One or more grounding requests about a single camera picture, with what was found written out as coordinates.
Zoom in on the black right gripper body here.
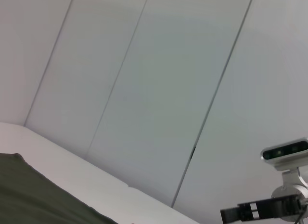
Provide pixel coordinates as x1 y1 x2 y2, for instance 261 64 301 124
264 194 303 220

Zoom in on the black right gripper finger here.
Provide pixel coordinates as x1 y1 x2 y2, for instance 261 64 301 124
220 199 266 223

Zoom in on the dark green FREE t-shirt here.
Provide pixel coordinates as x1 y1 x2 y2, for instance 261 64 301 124
0 152 121 224

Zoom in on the silver depth camera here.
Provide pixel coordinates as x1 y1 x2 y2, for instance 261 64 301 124
259 137 308 172

